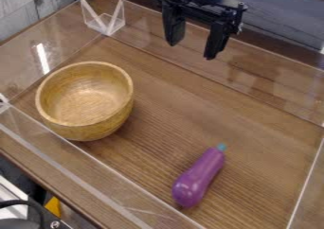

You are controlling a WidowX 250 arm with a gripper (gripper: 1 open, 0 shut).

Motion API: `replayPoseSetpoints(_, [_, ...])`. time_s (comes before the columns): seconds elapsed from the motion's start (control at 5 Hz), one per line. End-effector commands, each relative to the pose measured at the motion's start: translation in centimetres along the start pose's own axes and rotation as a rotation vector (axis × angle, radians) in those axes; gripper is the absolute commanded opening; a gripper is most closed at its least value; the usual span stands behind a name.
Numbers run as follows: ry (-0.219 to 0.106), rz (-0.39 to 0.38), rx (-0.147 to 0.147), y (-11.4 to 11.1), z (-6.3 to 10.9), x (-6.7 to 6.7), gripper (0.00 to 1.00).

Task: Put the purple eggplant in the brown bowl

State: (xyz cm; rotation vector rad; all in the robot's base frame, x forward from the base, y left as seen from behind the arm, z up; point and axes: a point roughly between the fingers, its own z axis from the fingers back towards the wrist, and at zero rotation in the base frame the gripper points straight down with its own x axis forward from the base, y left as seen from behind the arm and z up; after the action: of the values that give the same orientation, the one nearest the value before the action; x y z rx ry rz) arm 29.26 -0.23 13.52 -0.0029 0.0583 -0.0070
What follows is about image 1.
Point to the purple toy eggplant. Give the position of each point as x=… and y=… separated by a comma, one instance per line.
x=192, y=184

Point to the clear acrylic corner bracket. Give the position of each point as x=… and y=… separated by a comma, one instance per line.
x=105, y=23

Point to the clear acrylic enclosure wall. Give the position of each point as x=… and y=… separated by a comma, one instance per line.
x=252, y=100

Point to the brown wooden bowl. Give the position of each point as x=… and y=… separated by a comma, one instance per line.
x=85, y=100

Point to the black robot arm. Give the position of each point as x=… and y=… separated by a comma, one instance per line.
x=222, y=15

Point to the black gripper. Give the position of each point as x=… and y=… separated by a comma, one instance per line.
x=222, y=14

